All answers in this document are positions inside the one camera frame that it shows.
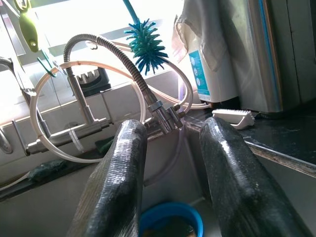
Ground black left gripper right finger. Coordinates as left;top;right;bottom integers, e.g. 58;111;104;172
199;117;309;237

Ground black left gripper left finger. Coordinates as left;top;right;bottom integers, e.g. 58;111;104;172
66;120;148;237

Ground green sponge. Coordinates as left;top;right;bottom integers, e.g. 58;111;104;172
95;139;116;156

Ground small white scrub brush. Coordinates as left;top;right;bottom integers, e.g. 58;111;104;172
211;108;255;130

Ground blue plastic bowl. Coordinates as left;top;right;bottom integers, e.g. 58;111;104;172
139;201;205;237

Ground dark scouring sponge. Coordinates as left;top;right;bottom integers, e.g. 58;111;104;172
27;158;68;183

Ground steel tap with crossbar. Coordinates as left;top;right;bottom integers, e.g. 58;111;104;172
11;73;112;157

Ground stainless steel sink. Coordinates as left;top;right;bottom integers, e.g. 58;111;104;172
0;123;316;237

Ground black ridged holder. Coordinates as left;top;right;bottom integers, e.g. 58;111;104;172
76;69;112;94

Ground white looped water tube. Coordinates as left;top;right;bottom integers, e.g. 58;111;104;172
0;60;213;192

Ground blue bottle brush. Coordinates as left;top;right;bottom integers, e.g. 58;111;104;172
122;0;171;76

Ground white hanging cloth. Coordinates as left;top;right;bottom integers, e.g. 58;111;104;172
171;0;249;73

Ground spring neck metal faucet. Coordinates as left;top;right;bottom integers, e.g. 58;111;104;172
0;56;14;74

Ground green hanging clip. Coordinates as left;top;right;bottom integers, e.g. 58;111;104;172
13;0;40;53

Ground flexible metal sprayer hose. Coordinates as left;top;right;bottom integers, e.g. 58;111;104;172
63;34;160;111

